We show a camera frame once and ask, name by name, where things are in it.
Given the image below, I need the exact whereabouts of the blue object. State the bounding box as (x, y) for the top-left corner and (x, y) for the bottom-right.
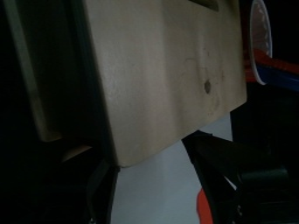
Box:
(266, 67), (299, 93)

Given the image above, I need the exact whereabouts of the orange lump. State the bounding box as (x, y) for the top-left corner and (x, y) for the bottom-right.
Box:
(196, 187), (215, 224)

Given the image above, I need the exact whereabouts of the red object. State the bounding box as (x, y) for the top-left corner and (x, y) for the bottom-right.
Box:
(244, 48), (299, 83)

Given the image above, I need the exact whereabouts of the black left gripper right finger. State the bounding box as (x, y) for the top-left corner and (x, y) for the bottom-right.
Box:
(182, 129), (299, 224)

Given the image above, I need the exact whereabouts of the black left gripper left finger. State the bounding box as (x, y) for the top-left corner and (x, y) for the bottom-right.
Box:
(57, 158), (120, 224)

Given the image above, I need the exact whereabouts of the white round container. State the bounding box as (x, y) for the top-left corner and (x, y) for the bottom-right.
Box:
(247, 0), (274, 86)

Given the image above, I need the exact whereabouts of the wooden strip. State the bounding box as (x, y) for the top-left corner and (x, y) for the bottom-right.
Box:
(3, 0), (93, 163)

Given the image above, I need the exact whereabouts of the wooden cutting board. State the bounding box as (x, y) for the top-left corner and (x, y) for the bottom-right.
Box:
(80, 0), (248, 168)

